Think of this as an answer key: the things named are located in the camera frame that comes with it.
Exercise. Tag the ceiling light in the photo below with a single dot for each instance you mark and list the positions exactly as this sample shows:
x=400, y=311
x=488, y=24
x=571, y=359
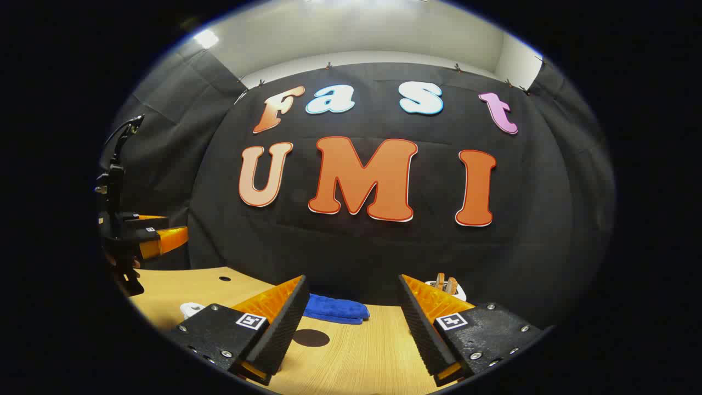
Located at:
x=206, y=38

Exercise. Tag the dark brown round coaster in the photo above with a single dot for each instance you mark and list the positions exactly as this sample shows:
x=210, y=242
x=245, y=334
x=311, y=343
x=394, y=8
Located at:
x=311, y=338

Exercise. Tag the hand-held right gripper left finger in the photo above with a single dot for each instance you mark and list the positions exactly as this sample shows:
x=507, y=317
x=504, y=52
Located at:
x=285, y=329

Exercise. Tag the white toaster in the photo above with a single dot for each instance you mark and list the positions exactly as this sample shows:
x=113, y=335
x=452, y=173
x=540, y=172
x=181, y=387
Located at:
x=459, y=292

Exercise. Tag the blue folded towel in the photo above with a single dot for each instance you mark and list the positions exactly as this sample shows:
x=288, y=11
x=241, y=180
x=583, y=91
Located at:
x=334, y=308

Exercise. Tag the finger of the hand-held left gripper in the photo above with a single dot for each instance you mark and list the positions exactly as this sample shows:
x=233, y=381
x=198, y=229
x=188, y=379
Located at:
x=164, y=241
x=145, y=221

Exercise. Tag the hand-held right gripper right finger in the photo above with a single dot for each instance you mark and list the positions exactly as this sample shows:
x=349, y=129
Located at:
x=422, y=329

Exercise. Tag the brown toast slice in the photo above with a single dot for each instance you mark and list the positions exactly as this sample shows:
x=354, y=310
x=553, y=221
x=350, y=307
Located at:
x=440, y=280
x=452, y=285

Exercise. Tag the white teacup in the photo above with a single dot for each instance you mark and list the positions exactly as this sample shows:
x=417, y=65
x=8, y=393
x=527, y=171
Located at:
x=192, y=310

